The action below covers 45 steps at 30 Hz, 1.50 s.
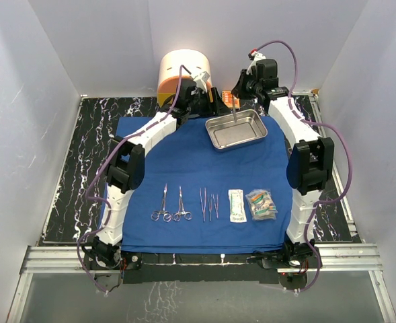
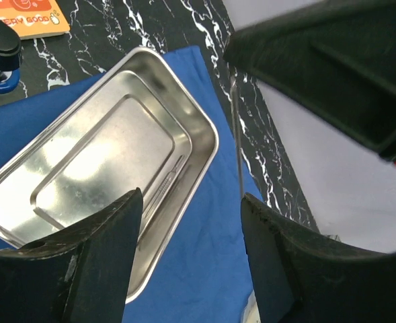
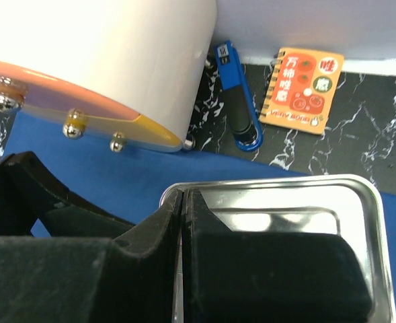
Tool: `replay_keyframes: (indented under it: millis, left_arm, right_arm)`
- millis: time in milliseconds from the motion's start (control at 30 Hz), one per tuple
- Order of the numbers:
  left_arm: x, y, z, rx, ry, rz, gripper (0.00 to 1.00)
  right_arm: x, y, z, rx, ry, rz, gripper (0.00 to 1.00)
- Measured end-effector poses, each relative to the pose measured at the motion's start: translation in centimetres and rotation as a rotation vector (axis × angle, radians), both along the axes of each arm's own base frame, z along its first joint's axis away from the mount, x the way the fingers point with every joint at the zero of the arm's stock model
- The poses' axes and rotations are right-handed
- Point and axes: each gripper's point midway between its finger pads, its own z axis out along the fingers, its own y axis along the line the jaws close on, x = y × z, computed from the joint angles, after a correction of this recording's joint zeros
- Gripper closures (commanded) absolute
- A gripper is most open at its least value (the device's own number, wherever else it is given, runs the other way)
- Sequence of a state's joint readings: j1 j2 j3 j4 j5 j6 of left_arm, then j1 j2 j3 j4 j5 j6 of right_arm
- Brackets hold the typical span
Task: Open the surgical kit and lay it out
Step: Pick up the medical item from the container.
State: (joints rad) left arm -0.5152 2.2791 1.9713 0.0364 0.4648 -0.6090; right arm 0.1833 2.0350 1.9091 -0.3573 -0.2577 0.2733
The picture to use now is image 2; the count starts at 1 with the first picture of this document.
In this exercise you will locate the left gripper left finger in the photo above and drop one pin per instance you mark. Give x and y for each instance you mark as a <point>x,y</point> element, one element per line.
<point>78,274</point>

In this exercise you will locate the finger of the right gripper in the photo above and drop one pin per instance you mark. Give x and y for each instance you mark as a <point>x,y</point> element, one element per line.
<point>335,58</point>

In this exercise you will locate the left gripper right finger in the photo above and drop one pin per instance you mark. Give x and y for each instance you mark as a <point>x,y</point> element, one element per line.
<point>299,275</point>

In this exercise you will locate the blue surgical cloth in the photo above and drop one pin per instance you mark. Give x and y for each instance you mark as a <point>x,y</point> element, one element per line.
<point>203,274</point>

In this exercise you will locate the steel scalpel handle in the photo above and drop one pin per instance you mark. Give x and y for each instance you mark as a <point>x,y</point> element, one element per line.
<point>159,187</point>
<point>236,127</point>

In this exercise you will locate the steel instrument tray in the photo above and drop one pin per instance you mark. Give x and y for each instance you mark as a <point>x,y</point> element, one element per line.
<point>113,138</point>

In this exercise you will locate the blue black clip tool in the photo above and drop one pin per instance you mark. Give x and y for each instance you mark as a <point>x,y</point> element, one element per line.
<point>10,58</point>

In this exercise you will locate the small orange spiral notebook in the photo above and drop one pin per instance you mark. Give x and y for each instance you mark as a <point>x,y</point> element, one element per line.
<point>34,18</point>

